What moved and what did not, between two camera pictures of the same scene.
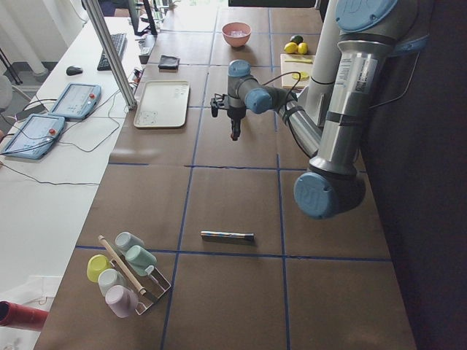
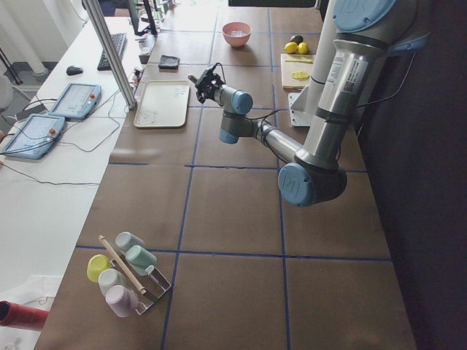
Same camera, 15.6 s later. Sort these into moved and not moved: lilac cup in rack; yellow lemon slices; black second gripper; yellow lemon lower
Moved: black second gripper
Not moved: yellow lemon lower; lilac cup in rack; yellow lemon slices
